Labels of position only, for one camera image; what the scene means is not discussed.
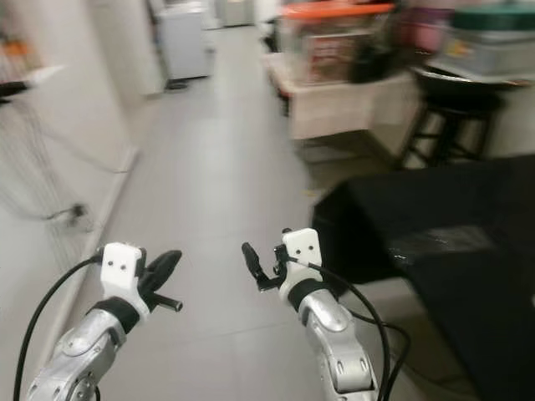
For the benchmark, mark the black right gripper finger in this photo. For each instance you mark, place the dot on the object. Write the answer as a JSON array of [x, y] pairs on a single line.
[[282, 236], [255, 264]]

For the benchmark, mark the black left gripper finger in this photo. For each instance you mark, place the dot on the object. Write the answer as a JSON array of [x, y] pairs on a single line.
[[169, 269], [155, 266]]

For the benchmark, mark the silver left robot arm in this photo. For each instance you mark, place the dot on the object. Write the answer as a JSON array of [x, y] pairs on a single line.
[[79, 351]]

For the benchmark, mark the black power adapter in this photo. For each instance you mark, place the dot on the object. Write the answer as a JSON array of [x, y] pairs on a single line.
[[79, 213]]

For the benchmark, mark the beige cloth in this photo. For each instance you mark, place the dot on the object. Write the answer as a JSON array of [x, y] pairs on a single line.
[[343, 104]]

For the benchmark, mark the crinkled clear plastic sheet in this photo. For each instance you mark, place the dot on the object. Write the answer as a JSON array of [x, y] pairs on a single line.
[[443, 241]]

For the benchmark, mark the black stool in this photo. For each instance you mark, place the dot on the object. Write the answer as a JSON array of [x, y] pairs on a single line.
[[451, 129]]

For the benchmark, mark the orange-lidded storage box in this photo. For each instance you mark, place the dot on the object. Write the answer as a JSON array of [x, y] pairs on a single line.
[[334, 42]]

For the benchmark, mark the white appliance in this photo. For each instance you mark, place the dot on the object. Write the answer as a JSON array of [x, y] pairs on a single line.
[[182, 42]]

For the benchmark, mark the black wok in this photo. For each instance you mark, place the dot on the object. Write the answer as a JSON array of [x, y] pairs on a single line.
[[464, 88]]

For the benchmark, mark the pink plastic container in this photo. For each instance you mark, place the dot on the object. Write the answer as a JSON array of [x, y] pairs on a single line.
[[428, 32]]

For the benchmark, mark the clear plastic food container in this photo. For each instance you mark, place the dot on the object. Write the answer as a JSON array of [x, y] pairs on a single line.
[[489, 54]]

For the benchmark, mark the dark green lid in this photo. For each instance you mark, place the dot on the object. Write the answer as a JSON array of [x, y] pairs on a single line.
[[497, 18]]

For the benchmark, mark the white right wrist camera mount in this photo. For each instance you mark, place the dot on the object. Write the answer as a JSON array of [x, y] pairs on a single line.
[[301, 246]]

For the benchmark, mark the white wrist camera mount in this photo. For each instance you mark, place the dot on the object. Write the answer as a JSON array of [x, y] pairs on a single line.
[[301, 246], [121, 267]]

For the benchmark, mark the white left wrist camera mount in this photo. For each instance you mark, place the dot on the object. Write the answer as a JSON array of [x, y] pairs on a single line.
[[121, 267]]

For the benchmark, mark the white wall shelf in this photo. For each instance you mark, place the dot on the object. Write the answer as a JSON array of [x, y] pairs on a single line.
[[46, 73]]

